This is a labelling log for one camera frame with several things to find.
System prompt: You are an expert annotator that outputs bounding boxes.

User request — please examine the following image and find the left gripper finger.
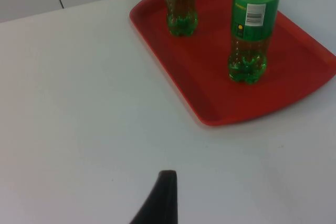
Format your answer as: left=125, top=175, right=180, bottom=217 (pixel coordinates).
left=128, top=169, right=180, bottom=224

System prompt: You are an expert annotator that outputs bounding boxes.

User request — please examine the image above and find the green plastic bottle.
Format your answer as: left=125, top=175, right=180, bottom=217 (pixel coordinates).
left=160, top=0, right=198, bottom=37
left=227, top=0, right=282, bottom=86

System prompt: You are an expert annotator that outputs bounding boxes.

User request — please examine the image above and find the red plastic tray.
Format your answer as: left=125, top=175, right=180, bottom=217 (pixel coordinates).
left=129, top=0, right=336, bottom=128

